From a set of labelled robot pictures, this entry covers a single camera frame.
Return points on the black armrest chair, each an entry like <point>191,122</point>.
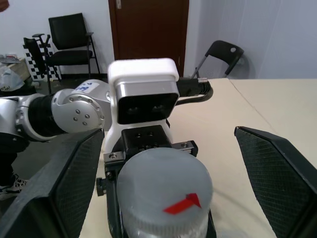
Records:
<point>69,49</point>

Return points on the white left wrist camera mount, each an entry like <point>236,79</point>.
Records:
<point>141,74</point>

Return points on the grey folding chair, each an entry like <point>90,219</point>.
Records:
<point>223,54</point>

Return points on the black white checkerboard panel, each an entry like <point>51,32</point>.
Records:
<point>50,67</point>

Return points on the grey jar lid red arrow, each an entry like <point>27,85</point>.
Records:
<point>161,178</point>

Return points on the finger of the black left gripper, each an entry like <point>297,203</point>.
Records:
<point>212,226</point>

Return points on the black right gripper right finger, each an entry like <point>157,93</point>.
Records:
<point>280,178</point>

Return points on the white sneaker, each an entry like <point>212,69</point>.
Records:
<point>12,187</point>

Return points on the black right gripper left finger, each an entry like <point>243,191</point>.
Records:
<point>49,193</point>

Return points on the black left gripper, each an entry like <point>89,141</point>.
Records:
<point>144,138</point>

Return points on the brown wooden door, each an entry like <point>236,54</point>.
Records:
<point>148,29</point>

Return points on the white plastic bag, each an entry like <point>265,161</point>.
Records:
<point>11,79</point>

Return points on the person's leg dark trousers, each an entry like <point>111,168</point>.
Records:
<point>10,158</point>

